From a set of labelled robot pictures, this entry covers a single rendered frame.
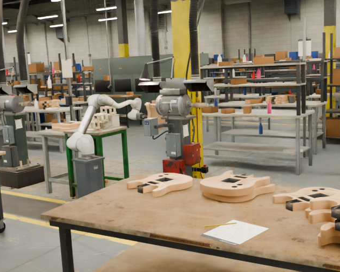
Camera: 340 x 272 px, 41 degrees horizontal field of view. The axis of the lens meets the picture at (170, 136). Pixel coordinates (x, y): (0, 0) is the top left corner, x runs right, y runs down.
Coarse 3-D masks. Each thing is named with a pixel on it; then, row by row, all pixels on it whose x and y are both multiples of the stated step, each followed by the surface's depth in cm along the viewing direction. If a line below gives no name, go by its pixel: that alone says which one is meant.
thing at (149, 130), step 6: (144, 120) 524; (150, 120) 520; (156, 120) 530; (144, 126) 525; (150, 126) 521; (144, 132) 527; (150, 132) 522; (156, 132) 531; (168, 132) 531; (156, 138) 534
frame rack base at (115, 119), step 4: (104, 116) 610; (108, 116) 605; (112, 116) 603; (116, 116) 609; (100, 120) 615; (108, 120) 606; (112, 120) 604; (116, 120) 609; (112, 124) 604; (116, 124) 610
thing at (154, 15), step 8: (152, 0) 543; (152, 8) 543; (152, 16) 542; (152, 24) 543; (152, 32) 544; (152, 40) 546; (152, 48) 548; (152, 56) 550; (152, 64) 553; (160, 72) 554; (160, 80) 555
